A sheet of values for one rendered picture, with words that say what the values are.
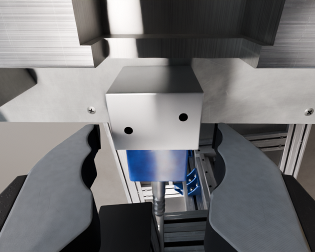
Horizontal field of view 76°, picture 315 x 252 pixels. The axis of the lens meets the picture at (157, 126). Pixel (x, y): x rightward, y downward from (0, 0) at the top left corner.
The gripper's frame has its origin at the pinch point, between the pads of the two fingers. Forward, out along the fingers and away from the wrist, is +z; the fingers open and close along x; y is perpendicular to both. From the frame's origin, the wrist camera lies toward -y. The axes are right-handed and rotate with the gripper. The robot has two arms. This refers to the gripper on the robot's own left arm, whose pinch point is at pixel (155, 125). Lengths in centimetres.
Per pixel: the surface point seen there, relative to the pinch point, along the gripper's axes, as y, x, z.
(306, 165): 79, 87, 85
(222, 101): 0.6, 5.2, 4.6
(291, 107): 1.1, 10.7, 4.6
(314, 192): 102, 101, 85
